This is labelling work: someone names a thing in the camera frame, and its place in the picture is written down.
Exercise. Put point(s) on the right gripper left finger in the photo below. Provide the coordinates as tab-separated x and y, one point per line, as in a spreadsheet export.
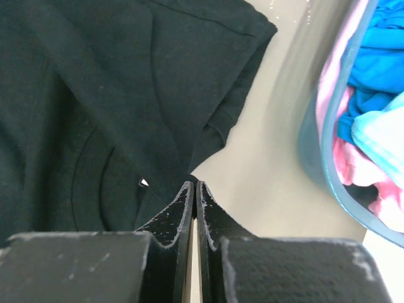
151	264

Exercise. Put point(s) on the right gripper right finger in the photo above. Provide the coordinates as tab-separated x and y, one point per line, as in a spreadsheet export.
238	266

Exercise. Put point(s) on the black t shirt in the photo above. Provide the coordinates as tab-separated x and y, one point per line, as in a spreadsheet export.
107	107

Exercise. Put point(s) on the blue-grey laundry basket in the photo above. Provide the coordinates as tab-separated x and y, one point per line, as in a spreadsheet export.
317	129

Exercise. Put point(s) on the pink t shirt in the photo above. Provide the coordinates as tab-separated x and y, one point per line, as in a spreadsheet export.
364	180

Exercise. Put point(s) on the light cyan t shirt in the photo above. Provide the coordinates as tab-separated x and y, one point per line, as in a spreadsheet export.
379	134

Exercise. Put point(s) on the dark blue t shirt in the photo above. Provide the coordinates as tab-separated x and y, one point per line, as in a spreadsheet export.
377	73

